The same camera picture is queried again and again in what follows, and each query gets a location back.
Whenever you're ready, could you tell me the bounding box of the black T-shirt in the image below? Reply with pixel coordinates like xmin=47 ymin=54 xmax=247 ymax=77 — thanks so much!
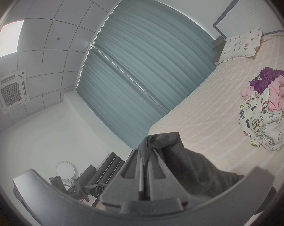
xmin=137 ymin=132 xmax=277 ymax=221

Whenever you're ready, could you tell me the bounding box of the dark grey chest of drawers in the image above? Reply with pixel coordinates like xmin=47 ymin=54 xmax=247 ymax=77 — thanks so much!
xmin=82 ymin=152 xmax=126 ymax=194

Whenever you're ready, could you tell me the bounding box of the ceiling light panel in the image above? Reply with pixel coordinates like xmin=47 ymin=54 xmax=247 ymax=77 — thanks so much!
xmin=0 ymin=20 xmax=25 ymax=60

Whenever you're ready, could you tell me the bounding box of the purple garment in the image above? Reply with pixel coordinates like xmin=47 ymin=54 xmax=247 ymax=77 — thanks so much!
xmin=249 ymin=67 xmax=284 ymax=92

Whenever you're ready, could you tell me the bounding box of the bed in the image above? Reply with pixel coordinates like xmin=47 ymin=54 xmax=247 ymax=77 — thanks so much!
xmin=148 ymin=0 xmax=284 ymax=188

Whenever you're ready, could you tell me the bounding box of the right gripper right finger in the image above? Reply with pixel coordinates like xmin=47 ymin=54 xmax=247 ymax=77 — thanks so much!
xmin=145 ymin=148 xmax=189 ymax=205

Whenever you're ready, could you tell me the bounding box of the blue-green curtain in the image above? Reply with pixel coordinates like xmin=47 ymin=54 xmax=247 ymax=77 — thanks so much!
xmin=91 ymin=0 xmax=219 ymax=114
xmin=75 ymin=47 xmax=169 ymax=150

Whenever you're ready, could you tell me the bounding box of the white printed pyjama top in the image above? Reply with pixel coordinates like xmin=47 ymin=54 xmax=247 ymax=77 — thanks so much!
xmin=238 ymin=89 xmax=284 ymax=151

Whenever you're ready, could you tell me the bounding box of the pink garment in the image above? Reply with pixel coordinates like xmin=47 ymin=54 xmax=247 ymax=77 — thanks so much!
xmin=241 ymin=75 xmax=284 ymax=113

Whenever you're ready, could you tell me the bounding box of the white printed pillow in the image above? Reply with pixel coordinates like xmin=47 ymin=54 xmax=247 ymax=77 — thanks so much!
xmin=218 ymin=27 xmax=263 ymax=63

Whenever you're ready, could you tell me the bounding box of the ceiling air conditioner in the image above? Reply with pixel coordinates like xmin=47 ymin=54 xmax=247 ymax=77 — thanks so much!
xmin=0 ymin=69 xmax=31 ymax=114

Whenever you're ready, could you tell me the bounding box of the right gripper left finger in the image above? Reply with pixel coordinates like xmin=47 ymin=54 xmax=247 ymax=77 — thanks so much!
xmin=100 ymin=149 xmax=145 ymax=205

